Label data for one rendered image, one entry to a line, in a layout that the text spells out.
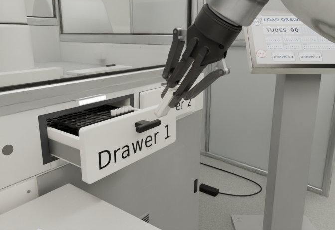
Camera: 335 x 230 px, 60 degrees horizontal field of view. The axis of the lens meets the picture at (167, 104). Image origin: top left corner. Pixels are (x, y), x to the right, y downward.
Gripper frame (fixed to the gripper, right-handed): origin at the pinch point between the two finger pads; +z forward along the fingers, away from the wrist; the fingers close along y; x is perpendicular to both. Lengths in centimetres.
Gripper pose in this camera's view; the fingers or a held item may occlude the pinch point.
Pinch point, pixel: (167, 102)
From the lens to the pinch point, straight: 58.3
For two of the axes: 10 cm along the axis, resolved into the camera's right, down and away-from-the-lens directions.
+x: -6.0, 1.9, -7.7
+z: -4.6, 7.1, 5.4
